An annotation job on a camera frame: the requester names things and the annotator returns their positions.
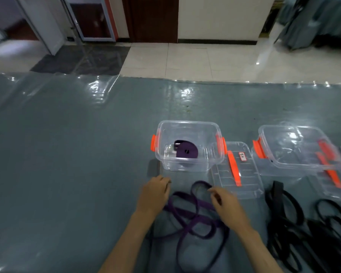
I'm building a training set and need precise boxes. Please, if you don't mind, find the teal felt table cover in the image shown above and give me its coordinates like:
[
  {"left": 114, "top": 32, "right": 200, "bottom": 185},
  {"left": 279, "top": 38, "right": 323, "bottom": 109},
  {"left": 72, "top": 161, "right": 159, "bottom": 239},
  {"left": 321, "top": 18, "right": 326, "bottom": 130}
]
[{"left": 0, "top": 72, "right": 341, "bottom": 273}]

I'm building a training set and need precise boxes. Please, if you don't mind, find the white framed glass door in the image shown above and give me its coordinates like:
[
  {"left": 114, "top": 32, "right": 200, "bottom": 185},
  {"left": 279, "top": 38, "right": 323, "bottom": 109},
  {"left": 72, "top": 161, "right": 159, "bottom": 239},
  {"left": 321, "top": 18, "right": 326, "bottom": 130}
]
[{"left": 61, "top": 0, "right": 119, "bottom": 42}]

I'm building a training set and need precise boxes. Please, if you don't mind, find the person's left hand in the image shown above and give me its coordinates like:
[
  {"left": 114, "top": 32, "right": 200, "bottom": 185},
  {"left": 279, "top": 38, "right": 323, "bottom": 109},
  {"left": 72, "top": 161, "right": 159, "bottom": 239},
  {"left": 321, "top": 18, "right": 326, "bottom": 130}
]
[{"left": 135, "top": 175, "right": 172, "bottom": 217}]

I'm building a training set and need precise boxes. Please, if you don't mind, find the person's right hand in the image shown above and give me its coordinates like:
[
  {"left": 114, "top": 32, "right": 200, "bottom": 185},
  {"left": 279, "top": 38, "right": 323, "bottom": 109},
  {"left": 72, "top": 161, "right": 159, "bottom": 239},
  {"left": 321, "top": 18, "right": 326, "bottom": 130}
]
[{"left": 208, "top": 187, "right": 252, "bottom": 235}]

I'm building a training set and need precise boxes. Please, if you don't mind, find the clear plastic storage box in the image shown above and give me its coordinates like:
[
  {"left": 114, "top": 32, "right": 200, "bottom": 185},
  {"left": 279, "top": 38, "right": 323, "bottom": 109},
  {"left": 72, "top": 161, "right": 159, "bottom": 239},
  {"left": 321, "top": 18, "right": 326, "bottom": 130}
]
[
  {"left": 252, "top": 124, "right": 341, "bottom": 177},
  {"left": 150, "top": 120, "right": 227, "bottom": 173}
]

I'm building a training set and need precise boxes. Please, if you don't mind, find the dark brown wooden door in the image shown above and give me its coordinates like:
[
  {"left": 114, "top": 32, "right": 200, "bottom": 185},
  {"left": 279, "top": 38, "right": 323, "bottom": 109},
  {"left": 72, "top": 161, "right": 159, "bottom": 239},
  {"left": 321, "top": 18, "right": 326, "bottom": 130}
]
[{"left": 121, "top": 0, "right": 179, "bottom": 44}]

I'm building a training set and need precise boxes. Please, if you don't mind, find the person's left forearm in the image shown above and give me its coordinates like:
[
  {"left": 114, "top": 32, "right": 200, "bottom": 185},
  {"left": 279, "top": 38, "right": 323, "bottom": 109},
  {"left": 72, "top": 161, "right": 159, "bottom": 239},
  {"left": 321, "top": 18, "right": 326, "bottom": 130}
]
[{"left": 98, "top": 210, "right": 154, "bottom": 273}]

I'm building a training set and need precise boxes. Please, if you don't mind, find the purple resistance band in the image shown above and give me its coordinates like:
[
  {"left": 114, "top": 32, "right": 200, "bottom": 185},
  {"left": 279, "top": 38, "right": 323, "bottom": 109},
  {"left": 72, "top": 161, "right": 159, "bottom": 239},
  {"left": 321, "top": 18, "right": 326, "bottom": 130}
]
[{"left": 147, "top": 181, "right": 230, "bottom": 273}]

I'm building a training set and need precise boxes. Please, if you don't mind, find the person's right forearm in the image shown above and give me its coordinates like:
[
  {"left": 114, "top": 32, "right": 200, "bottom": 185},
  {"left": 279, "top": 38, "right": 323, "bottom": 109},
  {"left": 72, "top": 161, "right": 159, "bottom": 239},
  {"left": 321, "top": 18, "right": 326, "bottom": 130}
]
[{"left": 236, "top": 227, "right": 283, "bottom": 273}]

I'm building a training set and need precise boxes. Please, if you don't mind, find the narrow white door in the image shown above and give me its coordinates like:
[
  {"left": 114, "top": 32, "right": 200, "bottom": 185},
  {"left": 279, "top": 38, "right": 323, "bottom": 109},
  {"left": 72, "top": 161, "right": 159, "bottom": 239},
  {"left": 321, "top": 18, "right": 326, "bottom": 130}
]
[{"left": 16, "top": 0, "right": 65, "bottom": 56}]

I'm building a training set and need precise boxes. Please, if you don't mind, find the wide black resistance band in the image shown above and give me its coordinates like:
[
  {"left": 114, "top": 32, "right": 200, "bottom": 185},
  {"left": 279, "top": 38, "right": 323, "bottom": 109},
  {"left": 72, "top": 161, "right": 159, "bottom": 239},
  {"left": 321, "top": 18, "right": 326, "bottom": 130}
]
[{"left": 266, "top": 181, "right": 305, "bottom": 273}]

